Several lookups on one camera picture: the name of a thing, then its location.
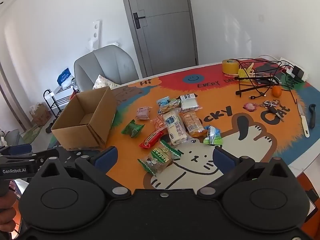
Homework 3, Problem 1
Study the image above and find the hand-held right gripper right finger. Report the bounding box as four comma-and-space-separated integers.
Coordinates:
197, 147, 296, 199

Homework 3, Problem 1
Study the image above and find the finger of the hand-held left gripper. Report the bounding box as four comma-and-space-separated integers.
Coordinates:
0, 144, 32, 155
0, 149, 60, 167

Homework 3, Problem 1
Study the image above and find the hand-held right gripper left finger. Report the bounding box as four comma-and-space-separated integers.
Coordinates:
34, 146, 131, 200

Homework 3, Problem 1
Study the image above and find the green blue snack packet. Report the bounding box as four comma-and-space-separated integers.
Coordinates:
203, 125, 223, 146

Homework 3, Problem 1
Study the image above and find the green triangular snack packet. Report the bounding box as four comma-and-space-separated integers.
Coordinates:
121, 119, 145, 138

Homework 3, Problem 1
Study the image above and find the orange bread packet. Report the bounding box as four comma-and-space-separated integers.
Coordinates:
179, 112, 208, 138

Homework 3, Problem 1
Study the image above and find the red sausage packet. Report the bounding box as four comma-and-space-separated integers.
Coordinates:
139, 127, 167, 149

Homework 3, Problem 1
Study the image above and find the green white cake packet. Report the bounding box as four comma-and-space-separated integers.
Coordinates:
137, 140, 182, 175

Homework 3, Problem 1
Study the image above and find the pale purple snack packet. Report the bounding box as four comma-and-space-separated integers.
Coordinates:
136, 106, 152, 121

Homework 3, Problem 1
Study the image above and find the small orange snack packet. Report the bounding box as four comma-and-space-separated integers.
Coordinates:
151, 115, 167, 132

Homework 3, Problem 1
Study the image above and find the white packet black label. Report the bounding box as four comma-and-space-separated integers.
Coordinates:
179, 93, 202, 113

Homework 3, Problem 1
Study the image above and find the blue cracker packet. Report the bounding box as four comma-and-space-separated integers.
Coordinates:
156, 97, 181, 114

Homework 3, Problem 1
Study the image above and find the person's left hand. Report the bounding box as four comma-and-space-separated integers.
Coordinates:
0, 200, 17, 233

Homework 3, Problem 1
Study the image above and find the grey sofa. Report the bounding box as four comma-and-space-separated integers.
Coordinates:
4, 129, 25, 147

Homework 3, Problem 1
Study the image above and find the brown printed cardboard box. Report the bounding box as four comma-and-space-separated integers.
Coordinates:
30, 103, 52, 126

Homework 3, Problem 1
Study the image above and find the black shoe rack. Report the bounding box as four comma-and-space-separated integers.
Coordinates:
43, 79, 78, 119

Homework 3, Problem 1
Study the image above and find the colourful printed table mat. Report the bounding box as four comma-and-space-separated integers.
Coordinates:
46, 61, 320, 188

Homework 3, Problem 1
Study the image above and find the key bunch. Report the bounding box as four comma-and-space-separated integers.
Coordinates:
260, 100, 285, 122

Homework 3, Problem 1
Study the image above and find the spotted white pillow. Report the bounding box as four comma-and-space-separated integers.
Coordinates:
92, 74, 120, 90

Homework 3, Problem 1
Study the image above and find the blue plastic bag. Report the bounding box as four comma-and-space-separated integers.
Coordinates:
57, 67, 73, 84

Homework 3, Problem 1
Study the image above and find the yellow plastic clip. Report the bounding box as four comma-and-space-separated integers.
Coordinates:
237, 64, 255, 83

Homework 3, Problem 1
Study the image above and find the yellow tape roll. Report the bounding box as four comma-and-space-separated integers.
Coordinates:
222, 59, 240, 75

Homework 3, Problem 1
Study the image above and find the grey chair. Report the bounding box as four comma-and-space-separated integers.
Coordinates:
74, 45, 140, 93

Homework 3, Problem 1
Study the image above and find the black charger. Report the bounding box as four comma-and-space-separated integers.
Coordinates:
291, 66, 305, 78

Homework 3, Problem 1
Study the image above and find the white power strip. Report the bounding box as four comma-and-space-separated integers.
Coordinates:
279, 57, 309, 82

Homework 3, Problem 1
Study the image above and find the white foam board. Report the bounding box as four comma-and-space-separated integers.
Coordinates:
85, 20, 102, 53

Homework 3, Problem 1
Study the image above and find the grey door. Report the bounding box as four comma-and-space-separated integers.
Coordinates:
119, 0, 199, 78

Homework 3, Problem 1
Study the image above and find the black cable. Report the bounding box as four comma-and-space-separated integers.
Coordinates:
249, 80, 299, 104

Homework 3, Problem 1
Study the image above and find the white handled knife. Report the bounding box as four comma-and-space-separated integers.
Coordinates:
297, 102, 310, 138

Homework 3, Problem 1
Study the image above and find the black handled peeler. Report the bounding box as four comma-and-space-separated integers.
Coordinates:
308, 104, 317, 129

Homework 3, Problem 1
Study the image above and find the black door handle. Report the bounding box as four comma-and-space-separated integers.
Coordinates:
133, 12, 146, 29

